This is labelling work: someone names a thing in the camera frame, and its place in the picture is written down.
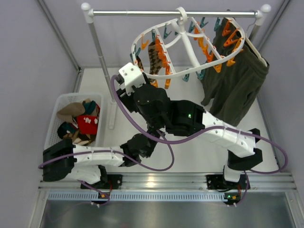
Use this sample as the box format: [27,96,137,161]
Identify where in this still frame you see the teal sock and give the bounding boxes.
[82,101,97,116]

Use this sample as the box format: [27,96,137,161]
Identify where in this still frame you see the red sock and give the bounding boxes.
[76,115,99,135]

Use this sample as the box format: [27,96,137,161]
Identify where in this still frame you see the brown striped sock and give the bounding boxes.
[57,102,85,123]

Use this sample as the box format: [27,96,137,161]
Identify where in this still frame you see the white oval clip hanger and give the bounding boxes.
[119,7,246,94]

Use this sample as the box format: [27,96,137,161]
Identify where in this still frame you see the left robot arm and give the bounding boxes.
[39,133,157,185]

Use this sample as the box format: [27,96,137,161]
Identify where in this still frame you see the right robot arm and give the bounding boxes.
[111,74,263,182]

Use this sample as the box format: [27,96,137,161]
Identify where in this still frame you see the white hanger with metal hook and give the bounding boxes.
[223,9,270,67]

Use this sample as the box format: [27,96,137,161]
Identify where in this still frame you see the brown argyle sock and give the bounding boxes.
[148,41,162,75]
[136,56,144,71]

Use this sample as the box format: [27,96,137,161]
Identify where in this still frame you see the argyle sock in basket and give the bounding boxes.
[63,130,96,146]

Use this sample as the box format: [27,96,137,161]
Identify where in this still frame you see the white laundry basket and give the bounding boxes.
[44,92,105,149]

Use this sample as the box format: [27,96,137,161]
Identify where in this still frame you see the olive green shorts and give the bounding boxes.
[200,17,271,128]

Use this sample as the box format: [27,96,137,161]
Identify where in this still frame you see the white metal clothes rack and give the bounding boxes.
[80,1,271,130]

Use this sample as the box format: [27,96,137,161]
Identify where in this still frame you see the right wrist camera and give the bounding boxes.
[118,62,146,96]

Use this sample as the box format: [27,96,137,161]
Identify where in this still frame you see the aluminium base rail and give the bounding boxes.
[38,172,297,201]

